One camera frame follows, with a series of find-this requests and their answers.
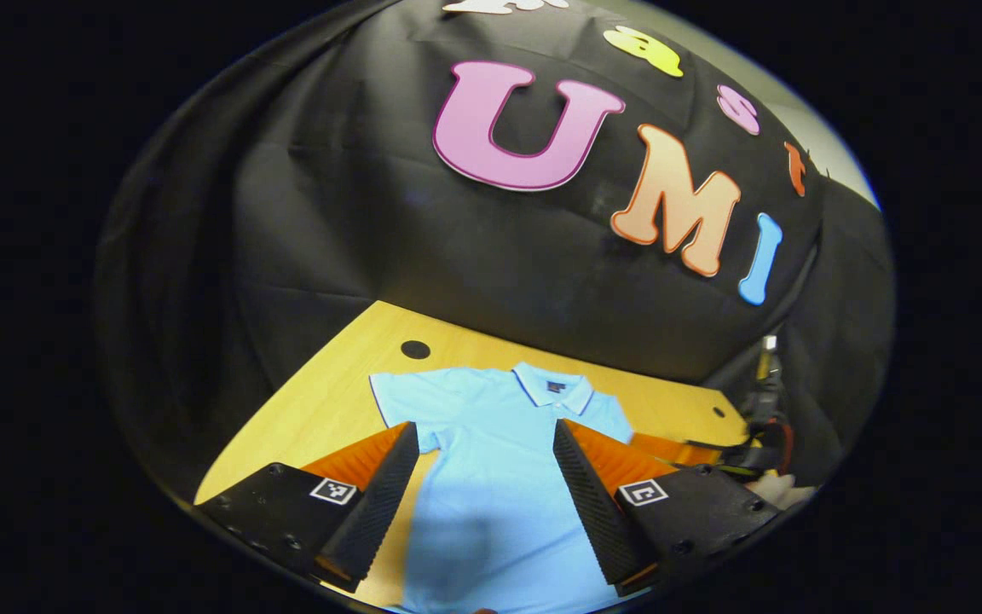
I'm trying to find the black backdrop cloth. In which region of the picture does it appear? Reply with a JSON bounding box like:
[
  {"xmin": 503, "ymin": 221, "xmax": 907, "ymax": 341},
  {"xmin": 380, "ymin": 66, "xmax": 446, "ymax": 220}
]
[{"xmin": 95, "ymin": 0, "xmax": 897, "ymax": 504}]

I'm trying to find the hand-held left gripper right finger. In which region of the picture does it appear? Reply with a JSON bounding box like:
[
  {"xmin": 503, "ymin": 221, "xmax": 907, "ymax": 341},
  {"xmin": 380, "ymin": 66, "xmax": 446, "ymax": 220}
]
[{"xmin": 552, "ymin": 418, "xmax": 782, "ymax": 598}]

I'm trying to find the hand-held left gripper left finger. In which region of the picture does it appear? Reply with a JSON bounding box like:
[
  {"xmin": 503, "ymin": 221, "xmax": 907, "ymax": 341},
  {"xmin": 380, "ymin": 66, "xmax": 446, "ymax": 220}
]
[{"xmin": 194, "ymin": 421, "xmax": 420, "ymax": 593}]

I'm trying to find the light blue T-shirt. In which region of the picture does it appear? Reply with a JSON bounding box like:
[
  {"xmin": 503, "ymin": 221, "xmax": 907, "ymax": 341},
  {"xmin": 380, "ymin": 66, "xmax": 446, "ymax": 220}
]
[{"xmin": 369, "ymin": 362, "xmax": 637, "ymax": 614}]

